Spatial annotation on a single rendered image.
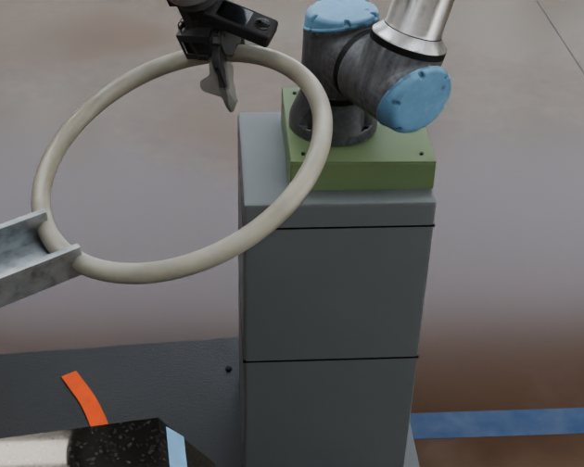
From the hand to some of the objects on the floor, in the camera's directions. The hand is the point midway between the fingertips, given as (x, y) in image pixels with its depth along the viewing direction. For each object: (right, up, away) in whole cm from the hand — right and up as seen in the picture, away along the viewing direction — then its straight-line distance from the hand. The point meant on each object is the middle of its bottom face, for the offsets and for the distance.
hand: (248, 83), depth 181 cm
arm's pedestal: (+14, -77, +101) cm, 128 cm away
